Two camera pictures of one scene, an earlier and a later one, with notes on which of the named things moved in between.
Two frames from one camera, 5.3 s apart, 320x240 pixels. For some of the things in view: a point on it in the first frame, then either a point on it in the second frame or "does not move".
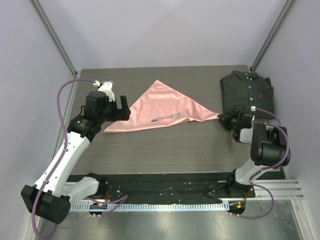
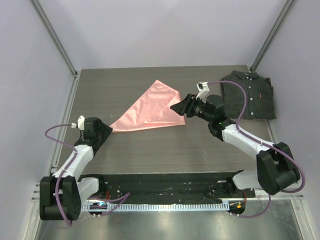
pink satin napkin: (160, 105) does not move
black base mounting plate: (146, 188) does not move
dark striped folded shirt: (242, 91) does not move
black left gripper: (121, 114) -> (105, 131)
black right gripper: (225, 119) -> (186, 106)
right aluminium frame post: (288, 6) does not move
